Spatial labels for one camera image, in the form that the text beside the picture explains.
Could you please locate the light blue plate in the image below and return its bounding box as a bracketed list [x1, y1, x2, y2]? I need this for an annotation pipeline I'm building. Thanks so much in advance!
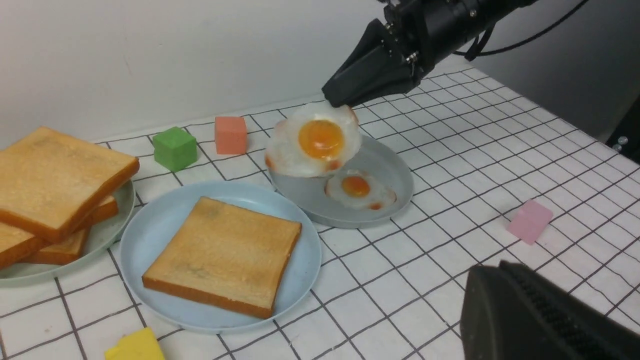
[120, 181, 323, 334]

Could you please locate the grey egg plate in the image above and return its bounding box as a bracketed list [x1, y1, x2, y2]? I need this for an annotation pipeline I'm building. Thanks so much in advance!
[268, 136, 414, 229]

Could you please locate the green cube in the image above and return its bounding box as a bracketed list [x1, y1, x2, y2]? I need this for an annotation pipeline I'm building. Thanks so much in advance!
[151, 126, 198, 173]

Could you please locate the pink cube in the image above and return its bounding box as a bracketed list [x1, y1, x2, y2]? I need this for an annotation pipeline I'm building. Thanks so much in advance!
[506, 199, 554, 245]

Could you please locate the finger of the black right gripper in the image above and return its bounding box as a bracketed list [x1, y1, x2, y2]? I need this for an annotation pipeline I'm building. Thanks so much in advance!
[340, 70, 426, 107]
[322, 19, 415, 101]

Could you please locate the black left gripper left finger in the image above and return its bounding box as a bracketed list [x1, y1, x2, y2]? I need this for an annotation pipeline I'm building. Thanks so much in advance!
[460, 264, 581, 360]

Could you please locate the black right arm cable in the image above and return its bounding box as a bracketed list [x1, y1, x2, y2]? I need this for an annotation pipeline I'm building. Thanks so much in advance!
[452, 0, 591, 62]

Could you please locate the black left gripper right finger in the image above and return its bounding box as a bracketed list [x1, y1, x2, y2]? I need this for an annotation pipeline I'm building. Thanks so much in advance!
[498, 260, 639, 360]

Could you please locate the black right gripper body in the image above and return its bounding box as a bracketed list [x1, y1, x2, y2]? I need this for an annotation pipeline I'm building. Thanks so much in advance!
[382, 0, 501, 81]

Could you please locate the yellow cube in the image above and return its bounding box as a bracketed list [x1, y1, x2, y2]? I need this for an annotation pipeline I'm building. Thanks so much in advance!
[104, 326, 165, 360]

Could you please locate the toast slice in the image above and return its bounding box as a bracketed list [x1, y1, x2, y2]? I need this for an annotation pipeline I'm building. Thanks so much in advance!
[0, 195, 119, 269]
[141, 196, 302, 319]
[20, 226, 92, 265]
[0, 127, 140, 243]

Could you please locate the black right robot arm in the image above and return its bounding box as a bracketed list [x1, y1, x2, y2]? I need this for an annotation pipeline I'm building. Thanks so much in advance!
[322, 0, 532, 108]

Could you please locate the orange cube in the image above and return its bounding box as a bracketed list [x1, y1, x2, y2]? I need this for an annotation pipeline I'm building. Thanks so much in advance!
[214, 116, 248, 155]

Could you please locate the fried egg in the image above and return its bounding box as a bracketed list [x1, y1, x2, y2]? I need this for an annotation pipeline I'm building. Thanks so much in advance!
[324, 169, 397, 211]
[264, 101, 362, 178]

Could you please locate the pale green bread plate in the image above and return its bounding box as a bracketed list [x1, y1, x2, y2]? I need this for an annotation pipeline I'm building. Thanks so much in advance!
[0, 180, 137, 289]

